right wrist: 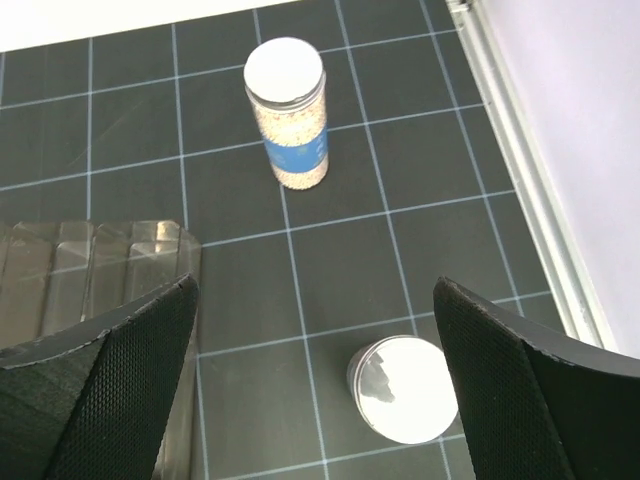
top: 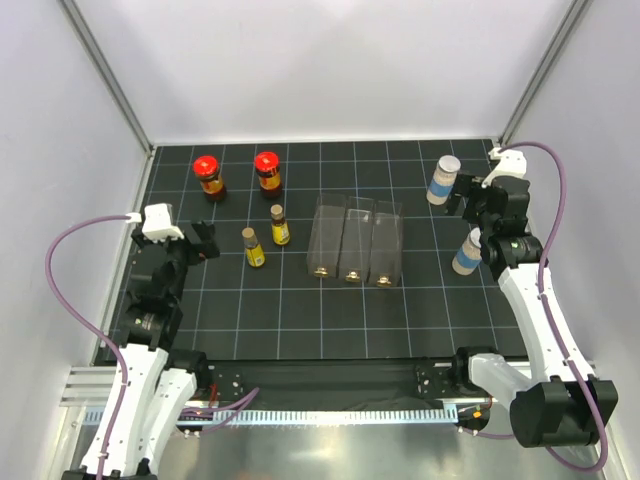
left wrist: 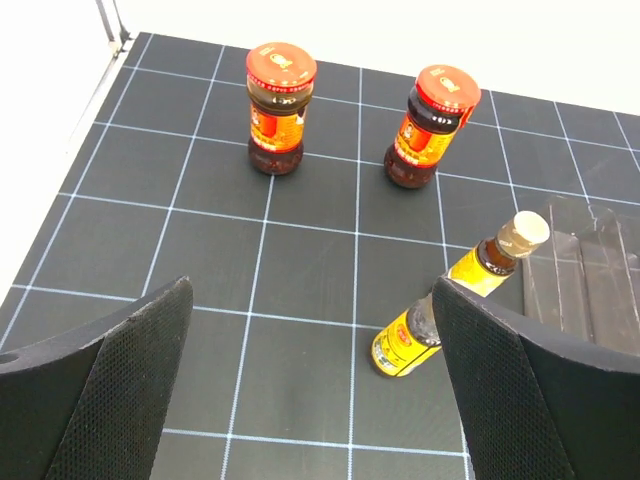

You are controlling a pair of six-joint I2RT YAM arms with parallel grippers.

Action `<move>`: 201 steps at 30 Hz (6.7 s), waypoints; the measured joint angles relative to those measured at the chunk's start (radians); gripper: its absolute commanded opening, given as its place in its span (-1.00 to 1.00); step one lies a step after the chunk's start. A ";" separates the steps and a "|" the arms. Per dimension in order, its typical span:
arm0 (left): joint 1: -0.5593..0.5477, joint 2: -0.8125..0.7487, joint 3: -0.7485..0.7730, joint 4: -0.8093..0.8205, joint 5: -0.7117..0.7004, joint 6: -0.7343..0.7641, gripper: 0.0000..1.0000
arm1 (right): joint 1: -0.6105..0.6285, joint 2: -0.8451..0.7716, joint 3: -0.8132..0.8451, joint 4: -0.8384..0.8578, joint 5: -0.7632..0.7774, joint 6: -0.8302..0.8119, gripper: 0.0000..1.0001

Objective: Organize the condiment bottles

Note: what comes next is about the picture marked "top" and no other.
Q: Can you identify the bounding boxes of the blue-label spice jar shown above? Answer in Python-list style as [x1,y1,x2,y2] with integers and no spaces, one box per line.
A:
[426,155,461,206]
[452,227,482,276]

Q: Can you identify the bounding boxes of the small yellow-label bottle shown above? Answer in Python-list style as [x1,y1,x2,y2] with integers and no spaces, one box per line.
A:
[241,227,266,268]
[270,204,291,246]

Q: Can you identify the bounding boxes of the red-lid sauce jar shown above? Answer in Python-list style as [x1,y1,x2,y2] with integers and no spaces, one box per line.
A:
[254,151,283,198]
[192,155,226,202]

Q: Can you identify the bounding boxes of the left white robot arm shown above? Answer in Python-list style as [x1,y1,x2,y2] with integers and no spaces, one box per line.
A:
[62,222,220,479]

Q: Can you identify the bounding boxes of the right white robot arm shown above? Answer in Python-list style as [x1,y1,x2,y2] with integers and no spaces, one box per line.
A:
[446,173,618,448]

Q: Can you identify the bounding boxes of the clear acrylic organizer rack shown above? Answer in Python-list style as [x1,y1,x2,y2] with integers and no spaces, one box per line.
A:
[307,193,404,288]

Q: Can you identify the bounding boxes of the black grid mat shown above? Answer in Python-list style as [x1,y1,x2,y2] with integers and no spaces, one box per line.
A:
[144,139,525,360]

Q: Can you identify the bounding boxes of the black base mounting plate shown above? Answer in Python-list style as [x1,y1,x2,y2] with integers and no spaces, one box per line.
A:
[209,358,491,411]

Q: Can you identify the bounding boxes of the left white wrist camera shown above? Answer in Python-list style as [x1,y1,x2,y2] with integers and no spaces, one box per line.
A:
[141,203,184,243]

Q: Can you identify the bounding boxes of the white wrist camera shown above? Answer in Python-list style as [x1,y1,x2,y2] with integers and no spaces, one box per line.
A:
[141,203,184,243]
[481,147,527,189]

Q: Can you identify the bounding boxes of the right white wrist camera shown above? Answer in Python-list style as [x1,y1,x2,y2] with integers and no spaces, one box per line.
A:
[481,147,527,189]

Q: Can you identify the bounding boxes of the aluminium extrusion rail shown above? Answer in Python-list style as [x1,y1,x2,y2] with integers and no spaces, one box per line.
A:
[60,366,116,407]

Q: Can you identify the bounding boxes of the right aluminium frame post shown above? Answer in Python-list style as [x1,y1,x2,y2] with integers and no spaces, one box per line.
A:
[498,0,593,145]

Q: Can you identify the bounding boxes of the aluminium frame post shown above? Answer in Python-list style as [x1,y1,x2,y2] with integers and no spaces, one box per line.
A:
[498,0,593,145]
[58,0,153,155]

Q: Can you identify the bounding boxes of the left aluminium frame post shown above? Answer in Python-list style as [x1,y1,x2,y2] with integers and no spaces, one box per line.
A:
[58,0,153,155]

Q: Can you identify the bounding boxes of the slotted cable duct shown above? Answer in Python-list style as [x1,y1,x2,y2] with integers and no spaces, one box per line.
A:
[82,405,460,427]

